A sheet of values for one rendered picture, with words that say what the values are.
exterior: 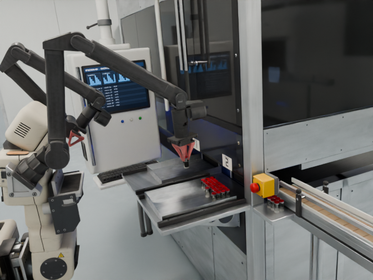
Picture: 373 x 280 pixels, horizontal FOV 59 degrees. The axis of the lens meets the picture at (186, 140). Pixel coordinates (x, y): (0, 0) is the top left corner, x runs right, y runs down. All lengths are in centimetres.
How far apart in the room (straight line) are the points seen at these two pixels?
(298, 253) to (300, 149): 53
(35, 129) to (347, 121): 132
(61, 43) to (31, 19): 556
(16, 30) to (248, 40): 567
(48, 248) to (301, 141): 114
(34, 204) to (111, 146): 86
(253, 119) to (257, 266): 68
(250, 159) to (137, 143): 105
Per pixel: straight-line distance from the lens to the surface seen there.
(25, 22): 666
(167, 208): 148
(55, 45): 111
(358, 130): 174
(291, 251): 172
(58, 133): 117
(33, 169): 122
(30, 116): 132
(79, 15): 671
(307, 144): 154
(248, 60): 129
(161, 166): 193
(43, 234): 148
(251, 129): 133
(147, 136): 225
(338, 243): 128
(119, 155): 222
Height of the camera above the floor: 157
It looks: 17 degrees down
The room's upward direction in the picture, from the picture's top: 5 degrees counter-clockwise
